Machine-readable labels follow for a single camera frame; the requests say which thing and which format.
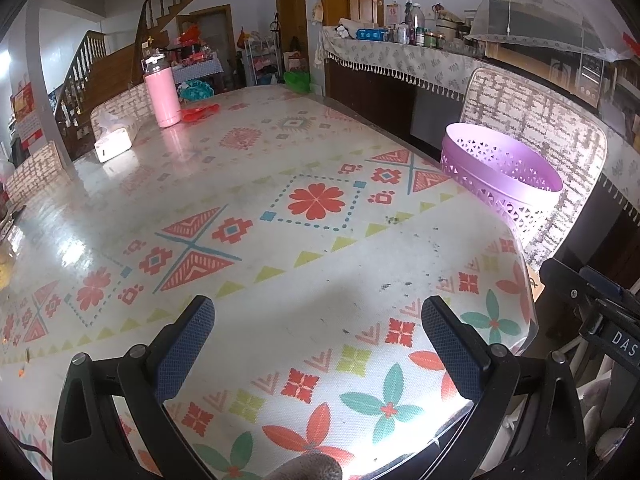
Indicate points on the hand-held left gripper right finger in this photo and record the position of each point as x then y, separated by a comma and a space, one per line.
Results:
452, 345

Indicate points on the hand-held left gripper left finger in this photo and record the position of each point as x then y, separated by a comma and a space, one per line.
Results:
187, 335

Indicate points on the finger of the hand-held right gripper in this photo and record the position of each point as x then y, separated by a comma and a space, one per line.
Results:
602, 281
562, 282

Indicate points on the purple perforated plastic basket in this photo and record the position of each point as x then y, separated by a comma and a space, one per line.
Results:
500, 195

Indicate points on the person's right hand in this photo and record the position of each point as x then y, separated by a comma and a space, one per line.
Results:
612, 441

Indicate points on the person's left hand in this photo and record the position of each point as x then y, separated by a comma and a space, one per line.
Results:
305, 467

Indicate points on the printed cardboard box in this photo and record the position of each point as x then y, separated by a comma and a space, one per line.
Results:
534, 285

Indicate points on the patterned fabric chair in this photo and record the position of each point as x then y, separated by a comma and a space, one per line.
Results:
125, 107
550, 110
40, 170

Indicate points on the white tissue box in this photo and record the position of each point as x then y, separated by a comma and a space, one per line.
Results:
114, 147

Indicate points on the red plastic wrapper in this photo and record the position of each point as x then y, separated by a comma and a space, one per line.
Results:
200, 112

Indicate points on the pink thermos bottle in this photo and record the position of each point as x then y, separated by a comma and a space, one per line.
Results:
162, 100

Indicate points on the teal ribbed item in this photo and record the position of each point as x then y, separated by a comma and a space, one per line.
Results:
196, 90

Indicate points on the mesh food cover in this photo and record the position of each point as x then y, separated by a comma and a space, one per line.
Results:
540, 10

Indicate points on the cluttered side table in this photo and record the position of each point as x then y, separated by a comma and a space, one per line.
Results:
195, 60

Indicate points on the sideboard with patterned cloth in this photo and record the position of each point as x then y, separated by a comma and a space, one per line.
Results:
400, 60

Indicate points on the green plastic bag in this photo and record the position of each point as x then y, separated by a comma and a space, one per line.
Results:
297, 81

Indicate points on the wooden staircase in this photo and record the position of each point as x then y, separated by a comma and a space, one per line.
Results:
100, 70

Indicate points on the row of jars and bottles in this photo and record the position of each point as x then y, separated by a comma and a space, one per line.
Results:
425, 30

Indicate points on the blue box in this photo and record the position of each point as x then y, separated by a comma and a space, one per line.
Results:
371, 34

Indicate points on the small desk calendar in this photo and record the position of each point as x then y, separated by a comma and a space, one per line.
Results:
393, 14

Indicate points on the red wall calendar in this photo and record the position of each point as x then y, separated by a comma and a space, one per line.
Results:
22, 110

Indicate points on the wooden door frame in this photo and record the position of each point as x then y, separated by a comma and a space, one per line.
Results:
210, 40

